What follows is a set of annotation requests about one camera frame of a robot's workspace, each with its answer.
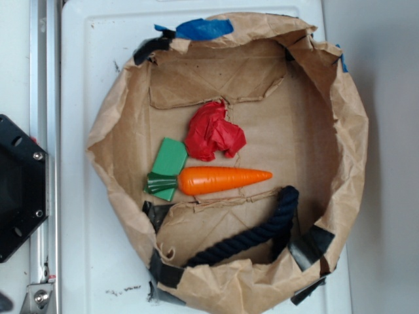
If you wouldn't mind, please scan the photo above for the dark blue rope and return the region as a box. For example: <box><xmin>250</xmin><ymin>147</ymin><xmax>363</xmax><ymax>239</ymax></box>
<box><xmin>185</xmin><ymin>185</ymin><xmax>300</xmax><ymax>268</ymax></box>

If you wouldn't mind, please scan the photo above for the orange toy carrot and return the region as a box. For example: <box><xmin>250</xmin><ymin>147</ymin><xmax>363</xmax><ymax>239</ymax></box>
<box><xmin>143</xmin><ymin>166</ymin><xmax>274</xmax><ymax>197</ymax></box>

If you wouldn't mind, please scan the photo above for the crumpled red paper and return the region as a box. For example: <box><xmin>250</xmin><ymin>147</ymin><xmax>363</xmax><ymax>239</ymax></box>
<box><xmin>184</xmin><ymin>100</ymin><xmax>247</xmax><ymax>162</ymax></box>

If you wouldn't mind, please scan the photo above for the brown paper bag tray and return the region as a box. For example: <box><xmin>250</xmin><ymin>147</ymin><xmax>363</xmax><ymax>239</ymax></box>
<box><xmin>86</xmin><ymin>12</ymin><xmax>369</xmax><ymax>313</ymax></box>

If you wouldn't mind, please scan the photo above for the white plastic board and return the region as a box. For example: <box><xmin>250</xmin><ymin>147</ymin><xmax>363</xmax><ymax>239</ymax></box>
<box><xmin>60</xmin><ymin>0</ymin><xmax>354</xmax><ymax>314</ymax></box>

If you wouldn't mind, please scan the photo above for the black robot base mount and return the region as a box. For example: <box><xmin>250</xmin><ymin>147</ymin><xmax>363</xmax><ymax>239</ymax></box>
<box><xmin>0</xmin><ymin>114</ymin><xmax>48</xmax><ymax>263</ymax></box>

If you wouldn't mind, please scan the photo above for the aluminium frame rail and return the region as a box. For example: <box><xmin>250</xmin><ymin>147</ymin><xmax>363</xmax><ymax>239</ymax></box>
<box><xmin>20</xmin><ymin>1</ymin><xmax>63</xmax><ymax>313</ymax></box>

